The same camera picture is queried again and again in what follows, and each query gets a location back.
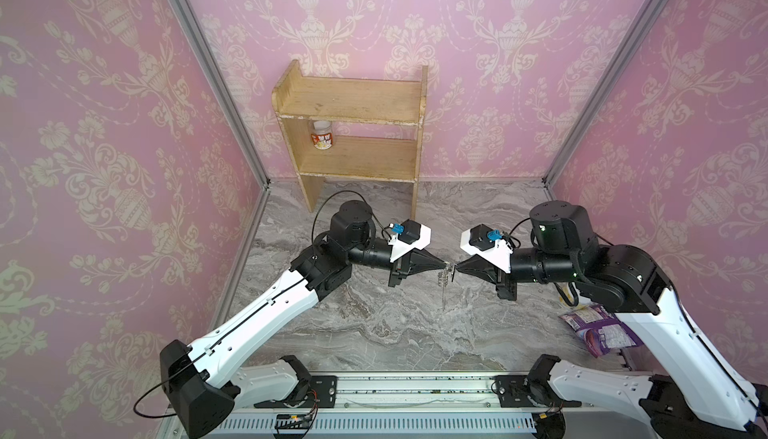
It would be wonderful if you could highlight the silver metal key holder plate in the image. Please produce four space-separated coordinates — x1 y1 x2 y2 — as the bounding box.
438 264 454 311

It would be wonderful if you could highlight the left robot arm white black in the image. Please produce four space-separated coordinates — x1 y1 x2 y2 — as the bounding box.
159 200 448 438

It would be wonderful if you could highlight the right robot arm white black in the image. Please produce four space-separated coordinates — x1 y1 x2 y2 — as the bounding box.
455 201 767 438

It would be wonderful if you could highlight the purple snack packet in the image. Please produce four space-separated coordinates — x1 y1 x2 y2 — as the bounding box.
559 304 643 358

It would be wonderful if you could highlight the white jar red label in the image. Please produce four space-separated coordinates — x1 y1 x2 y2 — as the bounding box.
311 121 333 150

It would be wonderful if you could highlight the wooden two-tier shelf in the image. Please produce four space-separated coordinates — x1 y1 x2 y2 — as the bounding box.
271 60 429 219

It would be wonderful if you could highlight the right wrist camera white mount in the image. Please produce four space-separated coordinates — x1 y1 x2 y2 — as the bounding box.
460 224 513 273

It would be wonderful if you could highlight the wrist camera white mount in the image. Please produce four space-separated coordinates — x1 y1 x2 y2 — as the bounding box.
460 224 513 273
388 219 432 263

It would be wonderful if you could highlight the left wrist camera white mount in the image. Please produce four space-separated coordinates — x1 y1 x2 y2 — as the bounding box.
388 219 432 263

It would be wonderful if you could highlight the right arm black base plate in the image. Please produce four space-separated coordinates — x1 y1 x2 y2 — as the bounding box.
490 374 582 410

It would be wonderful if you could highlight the aluminium front rail frame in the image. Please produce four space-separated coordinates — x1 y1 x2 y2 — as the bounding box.
210 372 656 438

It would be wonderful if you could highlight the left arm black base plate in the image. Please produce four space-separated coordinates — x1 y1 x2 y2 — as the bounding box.
254 375 338 409

